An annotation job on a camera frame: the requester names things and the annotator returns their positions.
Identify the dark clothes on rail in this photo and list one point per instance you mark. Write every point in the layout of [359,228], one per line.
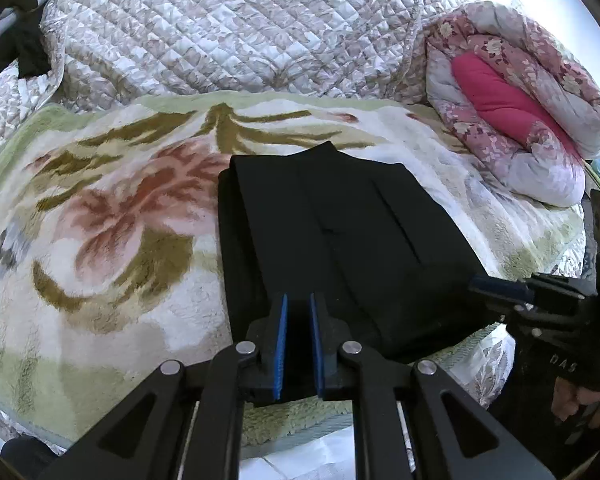
[21,38]

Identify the black pants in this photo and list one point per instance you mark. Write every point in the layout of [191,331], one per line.
[388,260]

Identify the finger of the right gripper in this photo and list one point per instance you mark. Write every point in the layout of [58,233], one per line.
[500,291]

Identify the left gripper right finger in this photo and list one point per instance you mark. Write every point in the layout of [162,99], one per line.
[411,421]

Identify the floral fleece blanket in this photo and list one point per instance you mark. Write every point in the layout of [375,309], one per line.
[109,249]

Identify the quilted beige bedspread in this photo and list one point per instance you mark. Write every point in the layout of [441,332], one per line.
[104,53]

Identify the magenta pillow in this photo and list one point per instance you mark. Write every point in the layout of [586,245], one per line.
[503,106]

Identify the pink floral comforter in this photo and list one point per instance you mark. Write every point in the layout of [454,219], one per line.
[529,58]

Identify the person's right hand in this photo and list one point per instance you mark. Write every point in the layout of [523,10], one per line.
[568,398]

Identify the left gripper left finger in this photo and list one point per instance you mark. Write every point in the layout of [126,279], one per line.
[185,421]

